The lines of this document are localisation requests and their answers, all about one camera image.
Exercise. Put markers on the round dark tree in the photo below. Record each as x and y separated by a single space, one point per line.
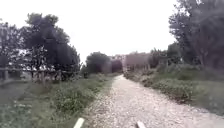
96 62

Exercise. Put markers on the pale brown building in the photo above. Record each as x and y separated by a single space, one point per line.
136 60

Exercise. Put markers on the pale gravel path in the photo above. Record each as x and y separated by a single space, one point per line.
130 103

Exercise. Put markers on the large dark tree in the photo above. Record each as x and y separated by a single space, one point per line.
50 43

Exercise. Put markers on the robot's own part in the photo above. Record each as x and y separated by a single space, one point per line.
79 123
140 124

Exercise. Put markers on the weedy grass verge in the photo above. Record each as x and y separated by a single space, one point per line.
50 100

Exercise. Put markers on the overgrown grass bank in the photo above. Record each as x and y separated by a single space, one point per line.
186 86

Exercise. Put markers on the wooden fence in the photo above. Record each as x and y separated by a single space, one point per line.
33 74

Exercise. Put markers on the tall trees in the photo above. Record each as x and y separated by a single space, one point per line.
200 33

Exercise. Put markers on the tree with thin foliage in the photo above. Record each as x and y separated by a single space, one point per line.
8 46

